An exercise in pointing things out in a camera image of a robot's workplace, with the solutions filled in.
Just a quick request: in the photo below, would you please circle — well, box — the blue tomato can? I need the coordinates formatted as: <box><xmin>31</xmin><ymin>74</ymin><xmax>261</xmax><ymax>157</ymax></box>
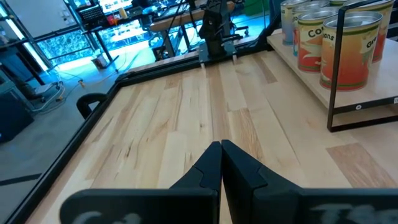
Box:
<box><xmin>292</xmin><ymin>1</ymin><xmax>331</xmax><ymax>57</ymax></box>

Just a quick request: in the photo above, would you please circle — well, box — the black cabinet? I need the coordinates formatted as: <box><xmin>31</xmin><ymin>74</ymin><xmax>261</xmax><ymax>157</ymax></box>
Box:
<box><xmin>0</xmin><ymin>90</ymin><xmax>35</xmax><ymax>144</ymax></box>

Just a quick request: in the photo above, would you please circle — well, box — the black perforated box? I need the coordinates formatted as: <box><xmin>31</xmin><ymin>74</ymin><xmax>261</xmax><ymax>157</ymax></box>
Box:
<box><xmin>76</xmin><ymin>4</ymin><xmax>108</xmax><ymax>30</ymax></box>

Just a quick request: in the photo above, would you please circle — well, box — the green bin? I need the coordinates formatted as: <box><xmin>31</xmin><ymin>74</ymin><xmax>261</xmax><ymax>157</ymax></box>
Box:
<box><xmin>243</xmin><ymin>0</ymin><xmax>270</xmax><ymax>16</ymax></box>

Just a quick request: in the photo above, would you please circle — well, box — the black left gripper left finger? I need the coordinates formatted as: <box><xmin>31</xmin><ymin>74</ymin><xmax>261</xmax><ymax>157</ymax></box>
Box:
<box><xmin>59</xmin><ymin>141</ymin><xmax>223</xmax><ymax>224</ymax></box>

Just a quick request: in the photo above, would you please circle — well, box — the wooden background table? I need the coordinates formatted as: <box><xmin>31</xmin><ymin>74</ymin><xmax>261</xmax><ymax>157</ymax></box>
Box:
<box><xmin>149</xmin><ymin>1</ymin><xmax>237</xmax><ymax>58</ymax></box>

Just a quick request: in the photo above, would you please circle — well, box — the blue peaches can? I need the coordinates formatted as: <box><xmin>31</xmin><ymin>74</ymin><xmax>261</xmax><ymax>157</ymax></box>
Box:
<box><xmin>280</xmin><ymin>0</ymin><xmax>308</xmax><ymax>47</ymax></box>

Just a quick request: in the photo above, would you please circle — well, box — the orange green beans can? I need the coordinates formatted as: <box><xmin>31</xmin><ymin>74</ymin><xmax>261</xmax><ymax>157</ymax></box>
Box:
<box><xmin>319</xmin><ymin>11</ymin><xmax>383</xmax><ymax>92</ymax></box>

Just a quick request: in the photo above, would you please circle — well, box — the white bucket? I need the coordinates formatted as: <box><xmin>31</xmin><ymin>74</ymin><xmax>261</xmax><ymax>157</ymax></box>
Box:
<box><xmin>91</xmin><ymin>54</ymin><xmax>108</xmax><ymax>70</ymax></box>

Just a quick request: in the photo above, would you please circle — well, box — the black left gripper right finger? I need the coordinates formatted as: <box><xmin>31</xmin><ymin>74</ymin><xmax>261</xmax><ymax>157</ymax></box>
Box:
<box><xmin>221</xmin><ymin>139</ymin><xmax>398</xmax><ymax>224</ymax></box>

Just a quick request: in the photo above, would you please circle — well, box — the white power strip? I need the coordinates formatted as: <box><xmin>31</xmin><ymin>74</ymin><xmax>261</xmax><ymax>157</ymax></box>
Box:
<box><xmin>34</xmin><ymin>81</ymin><xmax>65</xmax><ymax>100</ymax></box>

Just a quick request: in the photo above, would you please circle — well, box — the orange red corn can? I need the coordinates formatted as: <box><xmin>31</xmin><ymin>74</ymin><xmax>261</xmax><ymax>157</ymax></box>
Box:
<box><xmin>297</xmin><ymin>7</ymin><xmax>340</xmax><ymax>74</ymax></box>

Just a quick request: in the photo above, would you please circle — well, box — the red white beans can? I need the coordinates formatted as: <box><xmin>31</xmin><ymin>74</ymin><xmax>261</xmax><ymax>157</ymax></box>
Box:
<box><xmin>343</xmin><ymin>0</ymin><xmax>396</xmax><ymax>63</ymax></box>

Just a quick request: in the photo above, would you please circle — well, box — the black table edge frame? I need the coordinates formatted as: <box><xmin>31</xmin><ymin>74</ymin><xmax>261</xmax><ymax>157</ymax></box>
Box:
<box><xmin>6</xmin><ymin>12</ymin><xmax>280</xmax><ymax>224</ymax></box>

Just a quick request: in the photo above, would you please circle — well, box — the black frame wooden shelf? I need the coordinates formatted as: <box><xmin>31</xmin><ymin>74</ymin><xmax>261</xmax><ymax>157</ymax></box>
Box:
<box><xmin>266</xmin><ymin>0</ymin><xmax>398</xmax><ymax>133</ymax></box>

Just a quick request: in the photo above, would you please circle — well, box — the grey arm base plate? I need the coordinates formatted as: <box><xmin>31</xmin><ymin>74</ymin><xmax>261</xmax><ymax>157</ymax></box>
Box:
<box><xmin>198</xmin><ymin>39</ymin><xmax>239</xmax><ymax>68</ymax></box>

